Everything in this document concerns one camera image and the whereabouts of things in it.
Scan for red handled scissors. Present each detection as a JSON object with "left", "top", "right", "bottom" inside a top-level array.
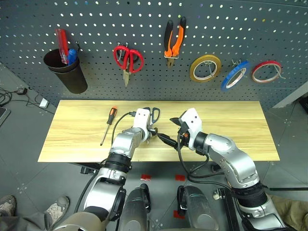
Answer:
[{"left": 113, "top": 45, "right": 145, "bottom": 88}]

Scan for black floor cable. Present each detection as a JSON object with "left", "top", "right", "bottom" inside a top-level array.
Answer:
[{"left": 0, "top": 88, "right": 56, "bottom": 115}]

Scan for black cup holder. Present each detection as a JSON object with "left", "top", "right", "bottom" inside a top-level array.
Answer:
[{"left": 43, "top": 49, "right": 89, "bottom": 94}]

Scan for yellow tape roll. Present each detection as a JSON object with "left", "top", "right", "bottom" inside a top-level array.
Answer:
[{"left": 189, "top": 54, "right": 222, "bottom": 84}]

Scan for red handled screwdriver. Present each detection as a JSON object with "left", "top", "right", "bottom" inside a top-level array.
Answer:
[{"left": 55, "top": 28, "right": 70, "bottom": 64}]

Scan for grey handled scissors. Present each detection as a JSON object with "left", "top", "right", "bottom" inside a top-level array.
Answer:
[{"left": 144, "top": 107, "right": 161, "bottom": 132}]

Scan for metal pegboard hook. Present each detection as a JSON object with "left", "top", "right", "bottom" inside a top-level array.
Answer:
[
  {"left": 204, "top": 61, "right": 216, "bottom": 77},
  {"left": 274, "top": 64, "right": 286, "bottom": 80},
  {"left": 231, "top": 59, "right": 246, "bottom": 75}
]

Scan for dark grey perforated pegboard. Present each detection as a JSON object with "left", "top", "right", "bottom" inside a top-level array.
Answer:
[{"left": 0, "top": 0, "right": 308, "bottom": 109}]

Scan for black metal stand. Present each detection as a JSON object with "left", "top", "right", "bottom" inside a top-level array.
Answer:
[{"left": 213, "top": 187, "right": 241, "bottom": 231}]

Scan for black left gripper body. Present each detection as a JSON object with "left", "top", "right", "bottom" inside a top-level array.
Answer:
[{"left": 147, "top": 127, "right": 158, "bottom": 145}]

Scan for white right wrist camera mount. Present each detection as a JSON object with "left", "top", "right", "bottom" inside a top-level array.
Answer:
[{"left": 180, "top": 107, "right": 203, "bottom": 151}]

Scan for red tape roll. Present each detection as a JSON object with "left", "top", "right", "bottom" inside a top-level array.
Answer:
[{"left": 251, "top": 60, "right": 282, "bottom": 84}]

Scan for grey sneaker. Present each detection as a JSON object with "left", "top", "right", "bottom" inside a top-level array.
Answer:
[
  {"left": 0, "top": 194, "right": 17, "bottom": 217},
  {"left": 44, "top": 196, "right": 70, "bottom": 224}
]

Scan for blue tape roll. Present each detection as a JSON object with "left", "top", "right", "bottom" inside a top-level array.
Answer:
[{"left": 220, "top": 60, "right": 251, "bottom": 92}]

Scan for blue handled tool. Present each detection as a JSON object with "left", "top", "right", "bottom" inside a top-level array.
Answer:
[{"left": 67, "top": 49, "right": 78, "bottom": 66}]

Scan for orange and black pliers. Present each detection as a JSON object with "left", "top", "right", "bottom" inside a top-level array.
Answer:
[{"left": 164, "top": 16, "right": 187, "bottom": 69}]

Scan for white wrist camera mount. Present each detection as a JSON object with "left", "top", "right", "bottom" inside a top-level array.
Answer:
[
  {"left": 132, "top": 108, "right": 152, "bottom": 132},
  {"left": 180, "top": 107, "right": 203, "bottom": 151}
]

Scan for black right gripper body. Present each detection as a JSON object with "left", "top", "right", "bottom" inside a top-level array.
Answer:
[{"left": 177, "top": 121, "right": 191, "bottom": 151}]

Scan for dark flat device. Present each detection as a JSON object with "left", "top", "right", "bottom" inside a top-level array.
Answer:
[{"left": 0, "top": 107, "right": 12, "bottom": 127}]

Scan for dark rounded robot leg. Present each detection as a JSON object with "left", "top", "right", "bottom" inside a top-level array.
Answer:
[
  {"left": 119, "top": 184, "right": 151, "bottom": 231},
  {"left": 177, "top": 184, "right": 219, "bottom": 231}
]

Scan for black and orange screwdriver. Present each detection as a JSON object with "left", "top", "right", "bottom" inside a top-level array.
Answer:
[{"left": 100, "top": 107, "right": 118, "bottom": 147}]

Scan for black table frame bracket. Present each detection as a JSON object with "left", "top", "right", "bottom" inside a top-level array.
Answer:
[{"left": 80, "top": 163, "right": 102, "bottom": 175}]

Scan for olive cloth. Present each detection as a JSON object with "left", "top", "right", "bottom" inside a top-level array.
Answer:
[{"left": 269, "top": 194, "right": 308, "bottom": 231}]

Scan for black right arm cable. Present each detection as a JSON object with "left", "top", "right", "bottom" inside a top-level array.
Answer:
[{"left": 177, "top": 131, "right": 231, "bottom": 191}]

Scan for grey trouser leg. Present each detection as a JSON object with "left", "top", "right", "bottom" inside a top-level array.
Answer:
[{"left": 0, "top": 213, "right": 56, "bottom": 231}]

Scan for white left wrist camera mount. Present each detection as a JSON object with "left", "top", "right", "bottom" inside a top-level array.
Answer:
[{"left": 132, "top": 108, "right": 152, "bottom": 132}]

